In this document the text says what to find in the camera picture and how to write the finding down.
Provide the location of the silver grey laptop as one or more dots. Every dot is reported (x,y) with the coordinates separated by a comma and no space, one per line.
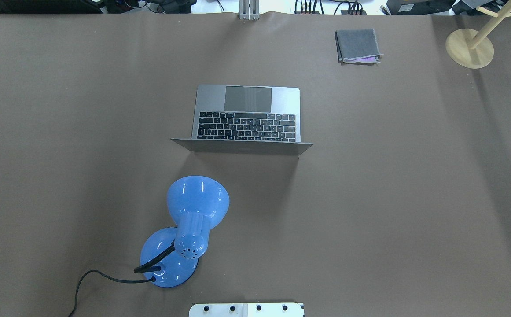
(246,119)

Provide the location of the blue desk lamp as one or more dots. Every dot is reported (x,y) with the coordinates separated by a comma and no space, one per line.
(170,256)

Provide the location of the folded grey cloth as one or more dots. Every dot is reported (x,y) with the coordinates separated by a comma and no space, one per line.
(357,46)

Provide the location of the wooden stand with round base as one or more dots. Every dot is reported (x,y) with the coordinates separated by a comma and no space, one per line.
(472,49)

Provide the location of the aluminium camera post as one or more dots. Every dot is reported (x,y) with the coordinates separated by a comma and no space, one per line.
(249,10)

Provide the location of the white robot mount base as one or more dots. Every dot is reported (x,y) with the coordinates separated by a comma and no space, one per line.
(253,309)

